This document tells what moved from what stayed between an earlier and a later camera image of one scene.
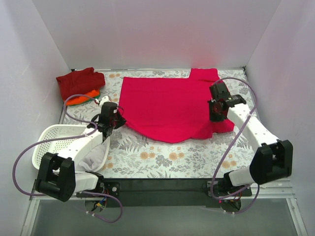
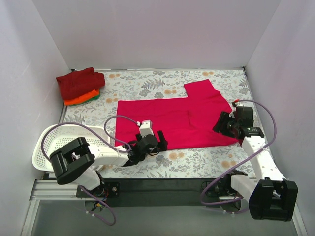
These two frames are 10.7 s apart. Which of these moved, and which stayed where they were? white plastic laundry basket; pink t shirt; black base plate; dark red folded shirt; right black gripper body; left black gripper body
Moved: pink t shirt; right black gripper body; left black gripper body
Stayed: dark red folded shirt; black base plate; white plastic laundry basket
